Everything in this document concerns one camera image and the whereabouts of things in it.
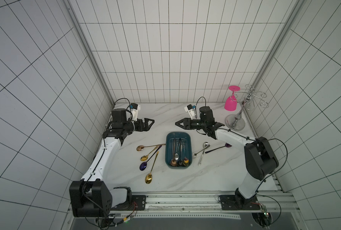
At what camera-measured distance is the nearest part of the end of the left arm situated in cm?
57

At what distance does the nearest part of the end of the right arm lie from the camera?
27.1 inches

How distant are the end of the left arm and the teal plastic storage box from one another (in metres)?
0.26

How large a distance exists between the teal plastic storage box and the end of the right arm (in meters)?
0.18

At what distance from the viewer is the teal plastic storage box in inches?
33.8
